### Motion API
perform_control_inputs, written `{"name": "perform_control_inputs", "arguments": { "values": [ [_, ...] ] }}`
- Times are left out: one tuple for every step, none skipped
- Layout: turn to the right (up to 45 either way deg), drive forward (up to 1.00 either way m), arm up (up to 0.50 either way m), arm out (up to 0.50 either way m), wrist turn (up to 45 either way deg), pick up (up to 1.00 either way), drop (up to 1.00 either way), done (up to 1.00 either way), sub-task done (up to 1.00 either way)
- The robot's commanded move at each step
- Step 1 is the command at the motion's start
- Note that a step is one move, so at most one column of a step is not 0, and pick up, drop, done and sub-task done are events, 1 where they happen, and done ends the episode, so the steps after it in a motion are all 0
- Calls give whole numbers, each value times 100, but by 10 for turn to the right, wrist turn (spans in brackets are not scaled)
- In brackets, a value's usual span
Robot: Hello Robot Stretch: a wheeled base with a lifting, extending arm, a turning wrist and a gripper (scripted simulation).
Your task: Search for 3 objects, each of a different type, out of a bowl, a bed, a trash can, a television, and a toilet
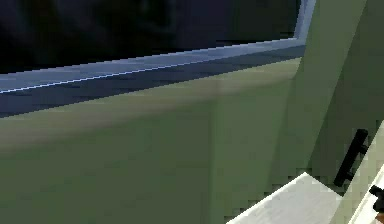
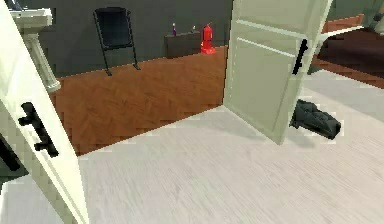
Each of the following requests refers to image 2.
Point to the dark brown low cabinet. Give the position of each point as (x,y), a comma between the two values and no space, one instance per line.
(182,44)

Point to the red fire extinguisher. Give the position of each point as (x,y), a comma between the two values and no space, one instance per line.
(207,39)

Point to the small dark bottle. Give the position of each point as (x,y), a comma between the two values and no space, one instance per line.
(193,29)

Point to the pale green room door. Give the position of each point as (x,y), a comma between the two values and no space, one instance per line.
(263,66)

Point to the purple bottle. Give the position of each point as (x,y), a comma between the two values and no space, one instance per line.
(174,29)

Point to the black folding chair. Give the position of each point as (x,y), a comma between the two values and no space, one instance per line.
(115,30)

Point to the white room door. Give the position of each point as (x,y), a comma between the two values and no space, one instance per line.
(23,83)

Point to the white pedestal sink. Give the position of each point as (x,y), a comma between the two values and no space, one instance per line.
(36,50)

